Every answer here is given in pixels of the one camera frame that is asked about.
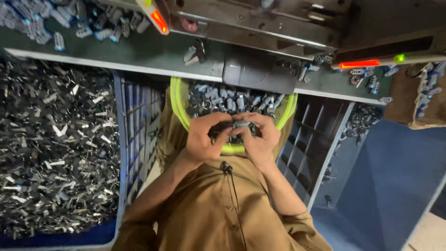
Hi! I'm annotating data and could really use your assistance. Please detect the person's right hand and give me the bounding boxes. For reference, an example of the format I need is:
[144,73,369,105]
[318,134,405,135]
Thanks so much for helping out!
[232,112,282,169]

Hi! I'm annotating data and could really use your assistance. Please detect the person's left hand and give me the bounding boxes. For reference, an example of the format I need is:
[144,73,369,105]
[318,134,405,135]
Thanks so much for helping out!
[183,112,234,164]

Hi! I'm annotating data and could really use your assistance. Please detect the blue plastic grid crate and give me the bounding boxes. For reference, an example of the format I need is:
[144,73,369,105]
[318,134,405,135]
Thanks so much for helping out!
[113,71,168,207]

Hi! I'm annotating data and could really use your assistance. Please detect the pile of grey parts in basket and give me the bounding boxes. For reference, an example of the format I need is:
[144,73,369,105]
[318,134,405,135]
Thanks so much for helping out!
[186,81,286,119]

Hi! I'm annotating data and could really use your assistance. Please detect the heap of grey connector parts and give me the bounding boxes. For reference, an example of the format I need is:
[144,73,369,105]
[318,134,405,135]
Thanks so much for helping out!
[0,0,152,51]

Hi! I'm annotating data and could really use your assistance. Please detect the green plastic basket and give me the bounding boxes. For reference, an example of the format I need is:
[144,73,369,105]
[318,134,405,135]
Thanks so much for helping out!
[170,76,299,154]

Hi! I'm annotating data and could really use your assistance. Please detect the short red-lit safety sensor bar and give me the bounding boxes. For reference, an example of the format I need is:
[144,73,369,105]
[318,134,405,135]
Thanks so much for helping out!
[135,0,171,36]

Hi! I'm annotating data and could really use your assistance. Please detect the blue crate of metal clips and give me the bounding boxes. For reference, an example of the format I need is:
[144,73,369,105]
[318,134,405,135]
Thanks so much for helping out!
[0,57,127,249]

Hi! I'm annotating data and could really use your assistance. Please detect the cardboard box with grey parts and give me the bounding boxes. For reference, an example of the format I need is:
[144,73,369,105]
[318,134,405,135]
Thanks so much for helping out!
[383,61,446,130]

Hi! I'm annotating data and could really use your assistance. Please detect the black clip microphone with cable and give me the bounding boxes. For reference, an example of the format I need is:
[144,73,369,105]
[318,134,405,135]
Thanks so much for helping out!
[220,161,248,251]

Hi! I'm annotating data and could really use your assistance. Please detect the dark blue crate with parts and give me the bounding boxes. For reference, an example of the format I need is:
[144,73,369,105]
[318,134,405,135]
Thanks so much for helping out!
[276,95,384,211]

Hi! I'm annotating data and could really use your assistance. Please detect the metal press machine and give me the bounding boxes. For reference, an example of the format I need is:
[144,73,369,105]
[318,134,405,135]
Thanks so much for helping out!
[167,0,446,65]

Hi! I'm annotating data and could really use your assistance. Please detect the brown shirt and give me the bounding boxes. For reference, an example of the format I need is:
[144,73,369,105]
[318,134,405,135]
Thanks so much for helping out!
[111,87,333,251]

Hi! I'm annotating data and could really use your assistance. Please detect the loose black plastic part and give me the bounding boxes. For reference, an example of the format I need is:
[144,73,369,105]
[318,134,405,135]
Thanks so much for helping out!
[193,39,208,65]

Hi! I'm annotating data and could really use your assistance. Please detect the scattered grey parts on bench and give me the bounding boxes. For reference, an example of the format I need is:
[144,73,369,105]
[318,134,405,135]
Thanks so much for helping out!
[298,54,400,104]

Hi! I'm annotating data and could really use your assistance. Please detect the long red-lit safety sensor bar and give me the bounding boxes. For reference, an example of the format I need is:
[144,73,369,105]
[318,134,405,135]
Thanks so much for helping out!
[330,52,446,70]

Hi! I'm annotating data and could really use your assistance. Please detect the loose grey plastic part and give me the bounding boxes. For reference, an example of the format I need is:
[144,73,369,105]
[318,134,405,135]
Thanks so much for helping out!
[183,46,197,63]

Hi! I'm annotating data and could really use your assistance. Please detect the red round knob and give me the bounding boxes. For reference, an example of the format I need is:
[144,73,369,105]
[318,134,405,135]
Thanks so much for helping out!
[180,18,199,34]

